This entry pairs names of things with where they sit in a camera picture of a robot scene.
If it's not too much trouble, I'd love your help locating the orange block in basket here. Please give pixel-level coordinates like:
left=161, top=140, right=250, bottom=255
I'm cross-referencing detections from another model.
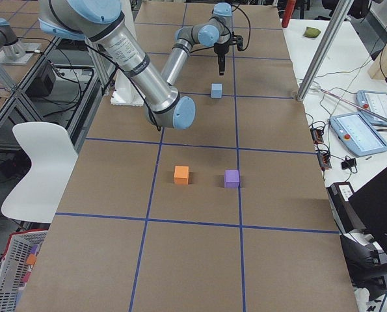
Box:
left=26, top=253, right=37, bottom=266

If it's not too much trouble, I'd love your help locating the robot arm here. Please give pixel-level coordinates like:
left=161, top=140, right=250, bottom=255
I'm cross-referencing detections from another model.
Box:
left=161, top=2, right=246, bottom=85
left=39, top=1, right=232, bottom=129

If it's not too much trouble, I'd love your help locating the orange foam block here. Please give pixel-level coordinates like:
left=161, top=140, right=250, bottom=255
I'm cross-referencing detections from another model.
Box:
left=174, top=165, right=189, bottom=185

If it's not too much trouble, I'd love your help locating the near teach pendant tablet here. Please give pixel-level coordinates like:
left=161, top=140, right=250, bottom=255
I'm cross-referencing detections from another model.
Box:
left=330, top=112, right=387, bottom=157

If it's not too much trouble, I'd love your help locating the far teach pendant tablet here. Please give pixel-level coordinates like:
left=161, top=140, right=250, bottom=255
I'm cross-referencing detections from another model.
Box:
left=356, top=90, right=387, bottom=118

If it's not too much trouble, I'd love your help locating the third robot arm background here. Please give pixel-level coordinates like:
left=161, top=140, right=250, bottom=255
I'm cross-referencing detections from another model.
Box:
left=0, top=18, right=41, bottom=65

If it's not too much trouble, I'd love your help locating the black electronics box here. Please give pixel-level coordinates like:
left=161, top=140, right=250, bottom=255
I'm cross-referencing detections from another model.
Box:
left=327, top=182, right=365, bottom=233

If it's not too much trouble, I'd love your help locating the light blue foam block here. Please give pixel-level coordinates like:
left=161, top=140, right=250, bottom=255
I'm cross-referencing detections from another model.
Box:
left=211, top=83, right=222, bottom=99

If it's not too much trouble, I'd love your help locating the white perforated plastic basket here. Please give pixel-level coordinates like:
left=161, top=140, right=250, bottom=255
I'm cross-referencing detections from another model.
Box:
left=0, top=229, right=47, bottom=311

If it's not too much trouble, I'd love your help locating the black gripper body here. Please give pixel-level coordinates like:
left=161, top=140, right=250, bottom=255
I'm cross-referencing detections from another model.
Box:
left=213, top=32, right=244, bottom=55

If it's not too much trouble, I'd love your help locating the teach pendant tablet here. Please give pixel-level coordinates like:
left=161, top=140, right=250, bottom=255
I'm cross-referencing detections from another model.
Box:
left=356, top=90, right=387, bottom=118
left=330, top=112, right=387, bottom=157

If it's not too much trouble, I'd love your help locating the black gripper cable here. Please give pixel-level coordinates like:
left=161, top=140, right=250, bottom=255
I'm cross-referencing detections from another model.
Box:
left=227, top=3, right=252, bottom=53

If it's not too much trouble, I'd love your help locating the purple foam block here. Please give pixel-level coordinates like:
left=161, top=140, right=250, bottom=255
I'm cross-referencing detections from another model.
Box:
left=224, top=170, right=240, bottom=189

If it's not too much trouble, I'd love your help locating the aluminium frame post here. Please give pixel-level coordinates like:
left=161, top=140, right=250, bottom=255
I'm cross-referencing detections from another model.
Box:
left=296, top=0, right=354, bottom=102

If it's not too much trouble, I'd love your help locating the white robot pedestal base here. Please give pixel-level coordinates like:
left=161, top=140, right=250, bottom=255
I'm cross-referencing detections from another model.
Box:
left=111, top=70, right=144, bottom=107

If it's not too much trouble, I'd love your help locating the black power adapter box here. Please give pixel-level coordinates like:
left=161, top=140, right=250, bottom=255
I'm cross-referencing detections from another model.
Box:
left=25, top=64, right=55, bottom=98

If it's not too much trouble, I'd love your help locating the red bottle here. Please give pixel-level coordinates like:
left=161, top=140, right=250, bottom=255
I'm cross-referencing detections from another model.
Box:
left=282, top=0, right=297, bottom=28

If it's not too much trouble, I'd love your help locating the white plastic chair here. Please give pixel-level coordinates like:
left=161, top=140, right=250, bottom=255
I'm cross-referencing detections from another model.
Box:
left=1, top=122, right=78, bottom=224

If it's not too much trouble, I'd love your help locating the black laptop computer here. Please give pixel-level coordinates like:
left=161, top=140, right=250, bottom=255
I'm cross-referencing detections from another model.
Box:
left=349, top=167, right=387, bottom=253

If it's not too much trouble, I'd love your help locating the green bean bag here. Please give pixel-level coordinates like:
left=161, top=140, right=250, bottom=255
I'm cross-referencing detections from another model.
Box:
left=303, top=27, right=321, bottom=38

